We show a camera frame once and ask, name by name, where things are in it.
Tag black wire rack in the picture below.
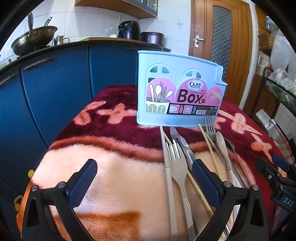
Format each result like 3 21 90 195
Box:
249 66 296 149

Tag beige plastic fork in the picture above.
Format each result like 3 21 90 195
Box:
166 140 196 240

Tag blue kitchen base cabinets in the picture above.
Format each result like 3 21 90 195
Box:
0 41 172 223

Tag black air fryer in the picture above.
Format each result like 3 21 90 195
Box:
117 21 141 41

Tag wooden door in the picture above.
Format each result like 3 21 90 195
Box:
189 0 252 105

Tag stainless steel kettle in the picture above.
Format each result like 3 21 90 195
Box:
52 35 70 46

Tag stainless steel knife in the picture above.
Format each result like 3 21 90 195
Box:
170 126 196 172

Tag wooden chopstick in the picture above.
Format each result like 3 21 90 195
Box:
198 123 234 232

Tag stainless steel fork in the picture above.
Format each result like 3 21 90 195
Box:
204 114 234 183

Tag red floral fleece blanket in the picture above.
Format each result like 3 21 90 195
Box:
16 85 282 240

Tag silver door handle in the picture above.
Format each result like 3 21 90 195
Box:
194 35 204 48

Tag wooden cutting board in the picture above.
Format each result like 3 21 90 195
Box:
82 37 145 44

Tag white power strip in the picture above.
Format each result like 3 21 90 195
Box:
255 109 280 141

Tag light blue chopsticks box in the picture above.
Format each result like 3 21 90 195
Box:
137 50 227 128

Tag blue wall cabinets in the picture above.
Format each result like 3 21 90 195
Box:
74 0 158 19

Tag dark rice cooker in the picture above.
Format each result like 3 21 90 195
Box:
140 32 165 47

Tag white plastic bag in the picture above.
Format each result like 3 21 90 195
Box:
270 35 294 70

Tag beige chopstick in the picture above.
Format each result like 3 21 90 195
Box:
159 126 178 241

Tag steel wok with ladle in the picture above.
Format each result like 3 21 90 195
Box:
11 13 58 56

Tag beige plastic spoon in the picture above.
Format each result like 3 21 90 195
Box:
216 132 235 185

